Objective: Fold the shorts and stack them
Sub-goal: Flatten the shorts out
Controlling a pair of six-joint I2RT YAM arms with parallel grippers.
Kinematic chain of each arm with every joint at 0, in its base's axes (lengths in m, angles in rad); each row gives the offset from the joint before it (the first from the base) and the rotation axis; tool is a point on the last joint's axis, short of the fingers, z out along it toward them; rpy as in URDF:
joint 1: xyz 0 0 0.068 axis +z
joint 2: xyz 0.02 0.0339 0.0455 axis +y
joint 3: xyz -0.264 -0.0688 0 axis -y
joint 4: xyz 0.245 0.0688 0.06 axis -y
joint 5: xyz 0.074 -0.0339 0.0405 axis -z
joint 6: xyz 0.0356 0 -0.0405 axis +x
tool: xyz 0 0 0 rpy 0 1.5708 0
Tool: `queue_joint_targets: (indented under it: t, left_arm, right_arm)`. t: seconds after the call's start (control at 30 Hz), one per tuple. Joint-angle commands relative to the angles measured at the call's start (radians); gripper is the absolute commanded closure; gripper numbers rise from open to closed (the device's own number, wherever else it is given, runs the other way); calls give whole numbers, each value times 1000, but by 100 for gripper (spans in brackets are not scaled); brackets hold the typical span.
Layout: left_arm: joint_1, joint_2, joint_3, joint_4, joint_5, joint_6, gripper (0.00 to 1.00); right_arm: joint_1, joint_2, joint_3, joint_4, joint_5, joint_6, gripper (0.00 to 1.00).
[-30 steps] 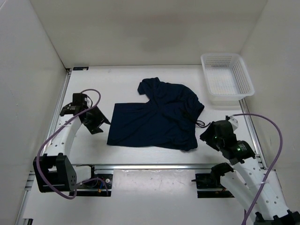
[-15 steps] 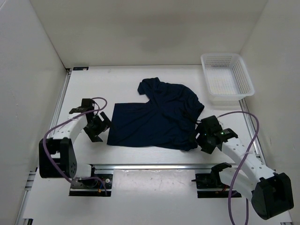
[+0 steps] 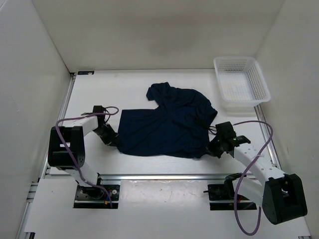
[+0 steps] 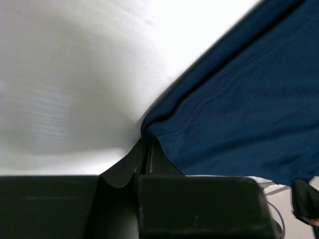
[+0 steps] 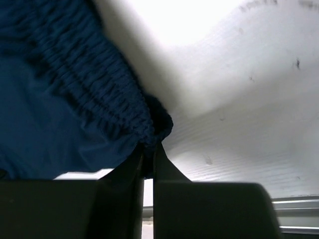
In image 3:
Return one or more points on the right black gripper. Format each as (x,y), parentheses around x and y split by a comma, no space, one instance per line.
(211,148)

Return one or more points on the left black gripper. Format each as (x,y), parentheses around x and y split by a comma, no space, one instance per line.
(112,140)

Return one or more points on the navy blue shorts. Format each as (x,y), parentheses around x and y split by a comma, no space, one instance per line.
(178,127)

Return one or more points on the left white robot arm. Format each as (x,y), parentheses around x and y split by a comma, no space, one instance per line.
(66,150)

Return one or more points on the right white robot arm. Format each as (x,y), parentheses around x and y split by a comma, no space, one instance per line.
(280,195)

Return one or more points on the white plastic basket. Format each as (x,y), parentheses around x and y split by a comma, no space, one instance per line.
(241,83)

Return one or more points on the black label sticker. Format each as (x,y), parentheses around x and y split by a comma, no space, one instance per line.
(85,72)

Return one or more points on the aluminium rail front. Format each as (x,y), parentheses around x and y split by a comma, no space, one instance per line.
(114,177)

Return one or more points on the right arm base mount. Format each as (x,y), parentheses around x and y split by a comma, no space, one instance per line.
(219,200)

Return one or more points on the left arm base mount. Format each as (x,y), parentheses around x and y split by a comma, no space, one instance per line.
(94,198)

